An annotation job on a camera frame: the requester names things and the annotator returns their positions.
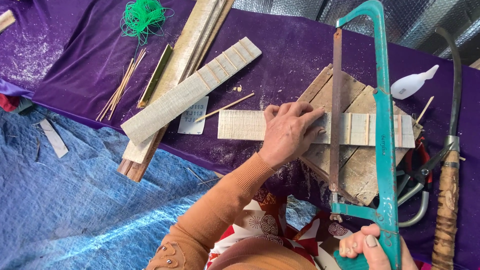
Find person's left hand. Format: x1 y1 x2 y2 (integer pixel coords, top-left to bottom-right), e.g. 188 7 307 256
258 101 328 170

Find person's right hand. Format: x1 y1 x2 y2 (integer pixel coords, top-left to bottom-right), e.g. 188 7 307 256
338 224 419 270

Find pale wooden slat with sticks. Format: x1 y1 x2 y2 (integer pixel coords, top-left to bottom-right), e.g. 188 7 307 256
121 36 263 146
217 109 416 149

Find teal hacksaw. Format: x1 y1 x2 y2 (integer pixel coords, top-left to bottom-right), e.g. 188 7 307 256
329 0 403 270

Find thin bamboo stick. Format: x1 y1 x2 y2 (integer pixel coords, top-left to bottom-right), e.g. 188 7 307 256
195 92 255 122

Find weathered wooden cutting board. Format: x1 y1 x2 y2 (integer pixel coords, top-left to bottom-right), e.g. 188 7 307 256
296 64 424 207

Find person's patterned skirt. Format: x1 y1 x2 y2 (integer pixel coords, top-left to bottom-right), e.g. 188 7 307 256
204 187 432 270

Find white label sheet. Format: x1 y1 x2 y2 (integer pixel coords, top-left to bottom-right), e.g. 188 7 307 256
177 96 209 135

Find metal pruning shears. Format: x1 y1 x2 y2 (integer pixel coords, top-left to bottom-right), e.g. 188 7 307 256
395 142 454 228

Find white glue bottle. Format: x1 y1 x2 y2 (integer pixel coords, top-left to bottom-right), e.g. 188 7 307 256
390 64 440 100

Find stack of long wooden slats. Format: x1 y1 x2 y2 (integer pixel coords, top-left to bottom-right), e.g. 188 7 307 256
117 0 235 183

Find short bamboo stick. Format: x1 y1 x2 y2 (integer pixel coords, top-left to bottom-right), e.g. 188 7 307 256
415 96 435 125

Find green bamboo strip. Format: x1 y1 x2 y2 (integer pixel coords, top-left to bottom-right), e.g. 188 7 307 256
137 44 174 109

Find silver foil sheet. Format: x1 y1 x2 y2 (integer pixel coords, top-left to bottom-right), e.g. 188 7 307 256
232 0 480 67

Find bundle of thin bamboo sticks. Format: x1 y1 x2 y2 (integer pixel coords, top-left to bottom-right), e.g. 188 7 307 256
95 47 147 122

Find purple velvet cloth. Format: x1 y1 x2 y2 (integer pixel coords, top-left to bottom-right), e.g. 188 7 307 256
0 0 480 270

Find white flat offcut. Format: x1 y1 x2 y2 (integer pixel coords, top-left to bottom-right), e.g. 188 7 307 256
39 119 70 159

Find red cloth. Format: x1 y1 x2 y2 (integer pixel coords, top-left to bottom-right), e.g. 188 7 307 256
0 93 22 113

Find short wooden piece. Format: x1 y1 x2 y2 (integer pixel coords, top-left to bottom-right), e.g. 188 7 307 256
0 9 16 34

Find sickle with wooden handle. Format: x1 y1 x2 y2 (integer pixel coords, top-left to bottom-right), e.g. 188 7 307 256
431 27 463 270

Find red handled pliers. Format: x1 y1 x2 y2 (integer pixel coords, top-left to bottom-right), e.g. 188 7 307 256
405 137 434 184

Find tangle of green string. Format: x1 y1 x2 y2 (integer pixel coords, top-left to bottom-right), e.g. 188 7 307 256
120 0 175 57

